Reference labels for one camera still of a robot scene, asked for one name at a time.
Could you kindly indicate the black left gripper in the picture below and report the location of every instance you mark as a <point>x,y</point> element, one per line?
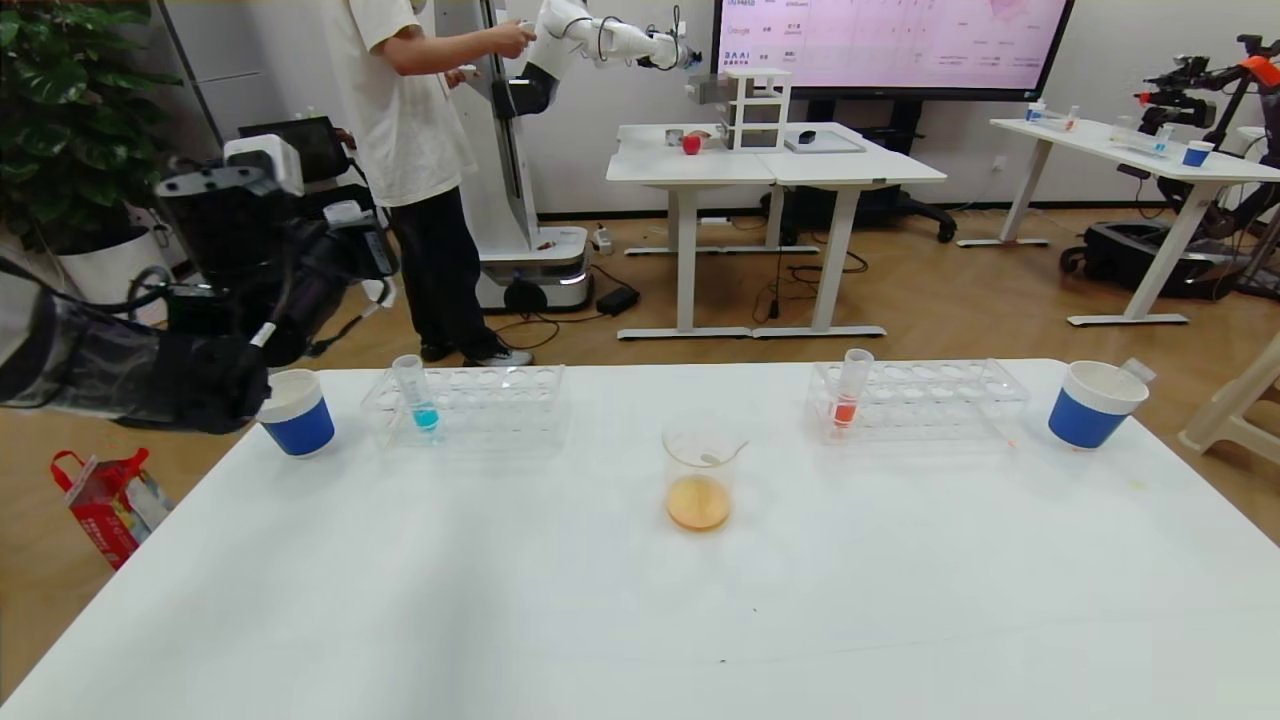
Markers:
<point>352,219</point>

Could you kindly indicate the red pigment test tube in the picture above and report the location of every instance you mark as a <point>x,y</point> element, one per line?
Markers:
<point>846,408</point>
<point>343,211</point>

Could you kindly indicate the yellow pigment test tube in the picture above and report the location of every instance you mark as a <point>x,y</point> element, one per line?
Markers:
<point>1138,369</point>

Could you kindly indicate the black background robot arm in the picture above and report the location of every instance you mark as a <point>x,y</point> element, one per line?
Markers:
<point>1185,95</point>

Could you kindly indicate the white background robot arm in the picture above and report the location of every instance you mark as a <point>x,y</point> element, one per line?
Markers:
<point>620,38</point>

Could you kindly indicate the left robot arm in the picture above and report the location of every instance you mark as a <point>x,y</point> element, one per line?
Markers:
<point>100,370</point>

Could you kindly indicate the blue pigment test tube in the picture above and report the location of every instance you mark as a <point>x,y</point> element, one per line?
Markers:
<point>424,415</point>

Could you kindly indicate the clear plastic test tube rack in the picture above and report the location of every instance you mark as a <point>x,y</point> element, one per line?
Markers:
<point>490,412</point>
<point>910,405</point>

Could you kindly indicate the clear glass beaker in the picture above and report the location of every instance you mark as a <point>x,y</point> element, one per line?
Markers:
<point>698,505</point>

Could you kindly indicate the black folding chair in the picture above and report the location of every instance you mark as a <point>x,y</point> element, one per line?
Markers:
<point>325,150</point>

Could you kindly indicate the person in white shirt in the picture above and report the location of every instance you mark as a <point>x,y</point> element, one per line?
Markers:
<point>420,120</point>

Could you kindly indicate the white mobile robot body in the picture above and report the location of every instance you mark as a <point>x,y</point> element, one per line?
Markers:
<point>510,200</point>

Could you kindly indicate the blue and white paper cup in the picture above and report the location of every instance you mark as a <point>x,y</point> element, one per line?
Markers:
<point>305,425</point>
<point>1088,420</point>

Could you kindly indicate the gray metal cabinet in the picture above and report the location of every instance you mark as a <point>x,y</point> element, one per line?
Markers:
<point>230,60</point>

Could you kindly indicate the white power strip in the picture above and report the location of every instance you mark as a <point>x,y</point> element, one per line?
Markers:
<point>602,240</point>

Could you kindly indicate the black power adapter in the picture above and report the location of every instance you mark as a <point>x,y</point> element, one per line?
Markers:
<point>619,301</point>

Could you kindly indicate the white plant pot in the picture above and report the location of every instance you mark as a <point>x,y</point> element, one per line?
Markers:
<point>95,270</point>

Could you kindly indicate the green leafy plant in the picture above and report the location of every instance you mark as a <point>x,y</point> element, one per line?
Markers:
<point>70,120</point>

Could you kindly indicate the red apple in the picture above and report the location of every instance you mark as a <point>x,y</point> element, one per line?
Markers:
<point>692,145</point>

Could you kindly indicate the red shopping bag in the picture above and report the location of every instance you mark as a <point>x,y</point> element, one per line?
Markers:
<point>108,508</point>

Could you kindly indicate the white drawer organizer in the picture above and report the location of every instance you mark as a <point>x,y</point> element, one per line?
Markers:
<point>758,110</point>

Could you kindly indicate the white double desk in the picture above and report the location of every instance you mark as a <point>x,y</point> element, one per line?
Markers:
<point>780,168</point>

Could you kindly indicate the black display stand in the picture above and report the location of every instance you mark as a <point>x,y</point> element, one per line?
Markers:
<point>900,205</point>

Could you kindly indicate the white standing desk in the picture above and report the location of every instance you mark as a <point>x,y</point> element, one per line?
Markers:
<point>1100,142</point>

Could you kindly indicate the small blue paper cup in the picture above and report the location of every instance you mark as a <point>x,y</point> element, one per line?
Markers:
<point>1197,156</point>

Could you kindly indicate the beige plastic stool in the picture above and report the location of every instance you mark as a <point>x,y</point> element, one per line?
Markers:
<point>1240,408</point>

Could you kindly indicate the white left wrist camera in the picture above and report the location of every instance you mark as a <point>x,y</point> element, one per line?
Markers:
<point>265,160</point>

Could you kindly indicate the large wall display screen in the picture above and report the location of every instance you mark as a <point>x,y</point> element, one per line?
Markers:
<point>900,50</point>

